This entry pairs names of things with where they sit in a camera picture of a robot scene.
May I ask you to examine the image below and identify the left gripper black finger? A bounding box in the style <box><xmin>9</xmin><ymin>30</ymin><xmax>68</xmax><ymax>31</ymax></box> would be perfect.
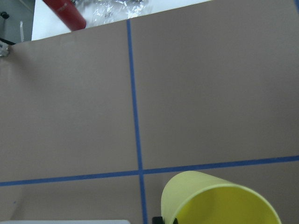
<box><xmin>152</xmin><ymin>217</ymin><xmax>178</xmax><ymax>224</ymax></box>

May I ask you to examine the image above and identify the yellow plastic cup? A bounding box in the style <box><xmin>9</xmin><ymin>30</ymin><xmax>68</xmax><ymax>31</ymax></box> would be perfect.
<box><xmin>161</xmin><ymin>171</ymin><xmax>281</xmax><ymax>224</ymax></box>

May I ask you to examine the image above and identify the clear plastic box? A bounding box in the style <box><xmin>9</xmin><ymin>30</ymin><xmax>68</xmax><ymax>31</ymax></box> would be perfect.
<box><xmin>0</xmin><ymin>220</ymin><xmax>130</xmax><ymax>224</ymax></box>

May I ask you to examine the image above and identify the clear plastic bag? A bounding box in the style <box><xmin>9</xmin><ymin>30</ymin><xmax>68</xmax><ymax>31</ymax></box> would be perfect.
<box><xmin>71</xmin><ymin>0</ymin><xmax>153</xmax><ymax>28</ymax></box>

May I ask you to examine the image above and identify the red cylinder bottle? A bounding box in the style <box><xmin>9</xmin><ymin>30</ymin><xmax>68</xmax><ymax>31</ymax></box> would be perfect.
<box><xmin>43</xmin><ymin>0</ymin><xmax>86</xmax><ymax>31</ymax></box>

